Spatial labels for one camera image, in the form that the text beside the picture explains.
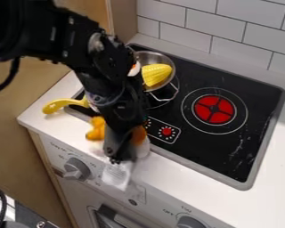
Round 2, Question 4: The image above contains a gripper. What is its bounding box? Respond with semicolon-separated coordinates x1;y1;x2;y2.
94;87;151;165

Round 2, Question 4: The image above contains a silver pot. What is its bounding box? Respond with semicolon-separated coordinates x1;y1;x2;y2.
126;50;181;110

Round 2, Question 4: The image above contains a yellow and white plush toy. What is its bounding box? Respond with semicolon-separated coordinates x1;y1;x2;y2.
84;115;152;191

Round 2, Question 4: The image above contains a yellow toy corn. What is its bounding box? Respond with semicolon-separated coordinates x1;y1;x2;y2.
140;63;175;88

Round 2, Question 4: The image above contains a yellow tool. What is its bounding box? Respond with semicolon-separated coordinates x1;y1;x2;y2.
41;95;92;116

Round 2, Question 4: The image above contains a toy stove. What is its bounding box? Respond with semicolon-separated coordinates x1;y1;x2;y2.
63;43;285;191

